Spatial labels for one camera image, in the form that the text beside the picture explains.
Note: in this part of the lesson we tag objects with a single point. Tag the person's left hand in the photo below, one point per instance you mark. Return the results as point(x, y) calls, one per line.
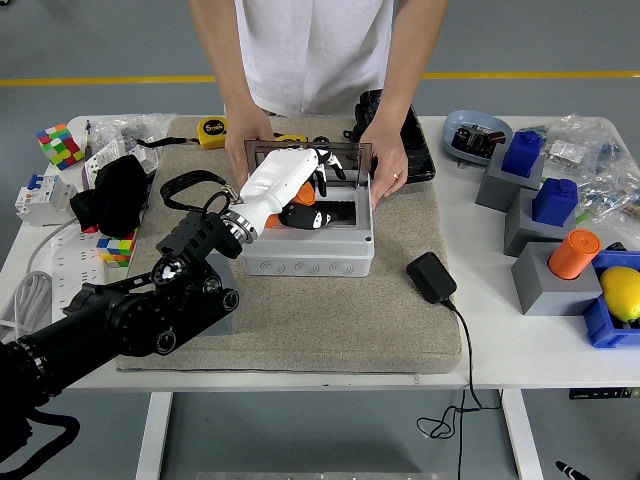
point(387, 162)

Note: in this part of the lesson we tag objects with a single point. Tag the person's right hand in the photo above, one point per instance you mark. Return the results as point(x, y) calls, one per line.
point(245, 130)

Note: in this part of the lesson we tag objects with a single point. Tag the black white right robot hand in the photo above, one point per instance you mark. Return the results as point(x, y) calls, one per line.
point(572, 471)

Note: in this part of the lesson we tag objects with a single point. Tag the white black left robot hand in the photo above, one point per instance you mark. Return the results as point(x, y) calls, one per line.
point(275, 180)

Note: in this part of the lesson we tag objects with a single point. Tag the tinted transparent box lid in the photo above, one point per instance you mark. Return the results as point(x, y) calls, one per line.
point(360, 165)

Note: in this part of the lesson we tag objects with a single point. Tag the grey electrical enclosure box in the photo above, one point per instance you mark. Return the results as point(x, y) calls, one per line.
point(305, 255)

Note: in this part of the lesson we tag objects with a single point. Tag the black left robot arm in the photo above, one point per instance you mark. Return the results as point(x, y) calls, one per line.
point(125, 310)

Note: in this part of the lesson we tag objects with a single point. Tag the person's left forearm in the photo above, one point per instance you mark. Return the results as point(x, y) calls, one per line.
point(415, 55)

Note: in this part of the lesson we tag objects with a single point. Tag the person's right forearm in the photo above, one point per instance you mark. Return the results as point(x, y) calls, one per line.
point(225, 60)

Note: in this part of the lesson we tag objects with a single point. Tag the glossy black tray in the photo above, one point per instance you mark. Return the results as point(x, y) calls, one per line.
point(420, 155)

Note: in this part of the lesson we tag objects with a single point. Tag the black clamp holder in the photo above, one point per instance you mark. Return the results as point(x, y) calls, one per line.
point(356, 132)

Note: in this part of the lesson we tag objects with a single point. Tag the round yellow black tape measure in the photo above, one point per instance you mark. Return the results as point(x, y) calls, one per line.
point(290, 138)

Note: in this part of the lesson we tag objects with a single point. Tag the small black capacitor cylinder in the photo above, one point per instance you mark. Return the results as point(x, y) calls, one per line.
point(321, 140)

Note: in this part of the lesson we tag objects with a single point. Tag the white table leg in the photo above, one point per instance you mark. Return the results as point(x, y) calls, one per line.
point(522, 435)
point(152, 435)

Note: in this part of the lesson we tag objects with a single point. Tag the black table control panel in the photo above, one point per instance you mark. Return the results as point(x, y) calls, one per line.
point(597, 393)

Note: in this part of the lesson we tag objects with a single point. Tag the blue-grey bowl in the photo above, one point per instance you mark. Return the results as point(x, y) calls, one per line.
point(465, 120)

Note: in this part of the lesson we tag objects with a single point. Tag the dark electronic parts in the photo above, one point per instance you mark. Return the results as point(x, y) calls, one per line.
point(475, 140)

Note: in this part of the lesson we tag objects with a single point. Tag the grey block with round hole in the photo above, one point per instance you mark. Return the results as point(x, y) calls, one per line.
point(225, 270)

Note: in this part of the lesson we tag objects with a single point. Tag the person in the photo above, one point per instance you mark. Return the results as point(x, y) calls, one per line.
point(315, 50)

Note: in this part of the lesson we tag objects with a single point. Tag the grey block holder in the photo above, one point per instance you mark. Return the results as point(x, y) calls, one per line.
point(492, 190)
point(520, 235)
point(545, 295)

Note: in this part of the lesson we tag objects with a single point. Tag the clear bag of metal parts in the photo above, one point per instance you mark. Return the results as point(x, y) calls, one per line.
point(130, 127)

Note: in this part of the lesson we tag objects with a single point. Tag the black power adapter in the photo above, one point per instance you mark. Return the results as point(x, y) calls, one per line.
point(430, 277)

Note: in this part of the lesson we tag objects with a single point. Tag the blue plastic block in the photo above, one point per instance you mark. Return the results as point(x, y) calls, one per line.
point(554, 202)
point(522, 155)

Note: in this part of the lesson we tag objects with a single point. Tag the white purple packet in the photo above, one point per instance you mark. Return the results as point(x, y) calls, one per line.
point(100, 160)

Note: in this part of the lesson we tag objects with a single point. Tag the blue plastic bin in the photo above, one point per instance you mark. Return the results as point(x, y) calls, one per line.
point(600, 325)

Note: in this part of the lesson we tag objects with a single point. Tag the grey-brown mat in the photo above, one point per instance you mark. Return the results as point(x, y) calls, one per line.
point(325, 320)

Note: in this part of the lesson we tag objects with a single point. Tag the black cloth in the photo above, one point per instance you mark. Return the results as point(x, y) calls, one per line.
point(110, 195)

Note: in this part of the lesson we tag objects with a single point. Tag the thin screwdriver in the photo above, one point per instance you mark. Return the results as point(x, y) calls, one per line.
point(88, 140)

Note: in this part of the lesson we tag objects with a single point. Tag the small multicolour puzzle cube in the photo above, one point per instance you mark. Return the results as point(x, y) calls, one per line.
point(117, 250)

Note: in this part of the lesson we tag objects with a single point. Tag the small white parts packet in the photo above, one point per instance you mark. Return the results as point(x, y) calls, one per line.
point(565, 151)

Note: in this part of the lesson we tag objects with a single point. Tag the yellow lemon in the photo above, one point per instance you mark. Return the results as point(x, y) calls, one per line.
point(622, 295)

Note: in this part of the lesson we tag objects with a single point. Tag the large multicolour puzzle cube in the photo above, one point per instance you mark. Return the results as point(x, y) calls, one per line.
point(60, 147)

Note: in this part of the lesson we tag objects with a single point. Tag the green plastic piece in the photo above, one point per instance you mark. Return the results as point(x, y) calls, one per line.
point(581, 216)

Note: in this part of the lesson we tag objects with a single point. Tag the white circuit breaker blue levers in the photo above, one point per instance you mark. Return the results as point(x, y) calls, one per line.
point(45, 195)

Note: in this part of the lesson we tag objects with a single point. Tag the white power strip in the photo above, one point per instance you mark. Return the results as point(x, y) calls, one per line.
point(75, 260)

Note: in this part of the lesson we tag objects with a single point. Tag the clear bags of small parts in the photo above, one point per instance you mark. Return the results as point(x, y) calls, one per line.
point(610, 170)

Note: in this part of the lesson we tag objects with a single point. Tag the small black object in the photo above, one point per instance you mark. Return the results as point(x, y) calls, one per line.
point(616, 246)

